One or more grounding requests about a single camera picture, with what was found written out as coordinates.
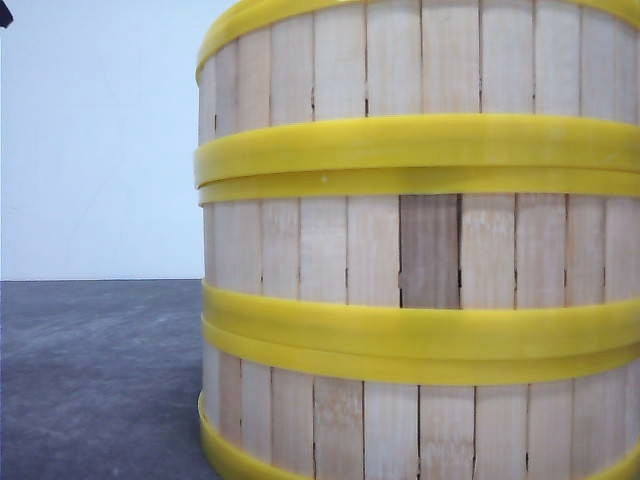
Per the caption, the bamboo steamer basket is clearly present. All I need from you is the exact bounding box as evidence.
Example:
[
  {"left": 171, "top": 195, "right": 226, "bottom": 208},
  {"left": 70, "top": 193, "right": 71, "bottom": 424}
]
[
  {"left": 202, "top": 172, "right": 639, "bottom": 385},
  {"left": 195, "top": 1, "right": 639, "bottom": 202},
  {"left": 198, "top": 327, "right": 639, "bottom": 479}
]

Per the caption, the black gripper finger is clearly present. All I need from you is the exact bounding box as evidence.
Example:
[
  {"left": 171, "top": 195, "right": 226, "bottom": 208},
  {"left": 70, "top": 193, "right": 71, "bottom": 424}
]
[{"left": 0, "top": 0, "right": 13, "bottom": 29}]

